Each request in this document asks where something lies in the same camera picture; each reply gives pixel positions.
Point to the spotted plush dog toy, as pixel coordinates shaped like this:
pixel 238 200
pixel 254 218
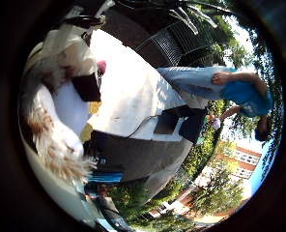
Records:
pixel 57 138

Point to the metal mesh chair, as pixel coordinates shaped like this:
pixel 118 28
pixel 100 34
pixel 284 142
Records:
pixel 181 42

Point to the blue striped equipment cart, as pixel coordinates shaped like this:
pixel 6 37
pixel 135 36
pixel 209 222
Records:
pixel 106 177

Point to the person in blue shirt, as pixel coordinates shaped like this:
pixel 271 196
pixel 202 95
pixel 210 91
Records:
pixel 239 93

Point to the red brick building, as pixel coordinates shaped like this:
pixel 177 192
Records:
pixel 247 159

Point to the white crossed frame bars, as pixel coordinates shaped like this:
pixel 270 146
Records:
pixel 189 17

